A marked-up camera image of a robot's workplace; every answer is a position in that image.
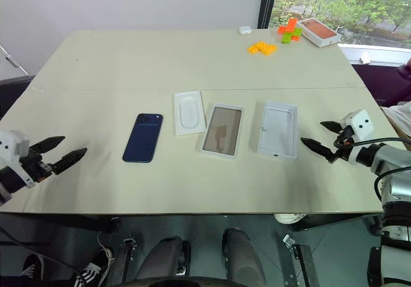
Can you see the dark rounded robot leg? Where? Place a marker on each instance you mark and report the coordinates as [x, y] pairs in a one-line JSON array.
[[241, 255], [167, 258]]

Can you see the person in white clothing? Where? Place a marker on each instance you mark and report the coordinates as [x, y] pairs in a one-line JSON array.
[[399, 120]]

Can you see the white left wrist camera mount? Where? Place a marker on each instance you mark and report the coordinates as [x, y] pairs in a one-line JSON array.
[[13, 142]]

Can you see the white window sill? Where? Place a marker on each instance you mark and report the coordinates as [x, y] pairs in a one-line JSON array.
[[375, 54]]

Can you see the metal table leg bracket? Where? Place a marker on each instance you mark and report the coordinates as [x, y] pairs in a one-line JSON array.
[[300, 261], [126, 258]]

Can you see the orange toy brick cluster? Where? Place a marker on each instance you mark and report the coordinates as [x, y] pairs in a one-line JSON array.
[[288, 26]]

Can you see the green toy brick cluster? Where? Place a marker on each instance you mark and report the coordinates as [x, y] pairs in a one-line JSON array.
[[290, 36]]

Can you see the white earbuds case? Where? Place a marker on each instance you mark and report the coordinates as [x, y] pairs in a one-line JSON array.
[[244, 30]]

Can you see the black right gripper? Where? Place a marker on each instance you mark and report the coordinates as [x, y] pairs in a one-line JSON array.
[[342, 152]]

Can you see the orange box with white rim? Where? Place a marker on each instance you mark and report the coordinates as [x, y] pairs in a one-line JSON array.
[[318, 31]]

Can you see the dark blue smartphone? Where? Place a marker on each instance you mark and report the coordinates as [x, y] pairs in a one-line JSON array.
[[143, 137]]

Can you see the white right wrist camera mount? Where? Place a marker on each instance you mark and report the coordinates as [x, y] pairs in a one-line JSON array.
[[361, 123]]

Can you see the white moulded insert tray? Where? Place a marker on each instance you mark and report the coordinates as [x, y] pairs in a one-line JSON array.
[[189, 112]]

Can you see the yellow toy brick cluster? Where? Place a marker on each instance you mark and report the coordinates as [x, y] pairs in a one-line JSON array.
[[261, 48]]

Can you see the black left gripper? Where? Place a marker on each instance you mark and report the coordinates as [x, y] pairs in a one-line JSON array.
[[37, 168]]

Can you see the black window frame post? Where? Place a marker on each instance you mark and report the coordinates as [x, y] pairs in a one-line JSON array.
[[268, 3]]

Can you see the white paper cup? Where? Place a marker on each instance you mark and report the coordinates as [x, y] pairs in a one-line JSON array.
[[287, 218]]

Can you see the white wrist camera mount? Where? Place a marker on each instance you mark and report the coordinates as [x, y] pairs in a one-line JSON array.
[[361, 123], [13, 142]]

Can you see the white slanted rod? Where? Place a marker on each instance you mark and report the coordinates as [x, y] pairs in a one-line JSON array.
[[13, 61]]

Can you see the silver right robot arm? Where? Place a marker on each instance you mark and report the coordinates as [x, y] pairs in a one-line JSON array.
[[388, 158]]

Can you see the black white striped sneaker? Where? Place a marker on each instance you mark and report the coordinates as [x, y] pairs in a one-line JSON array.
[[32, 267], [93, 269]]

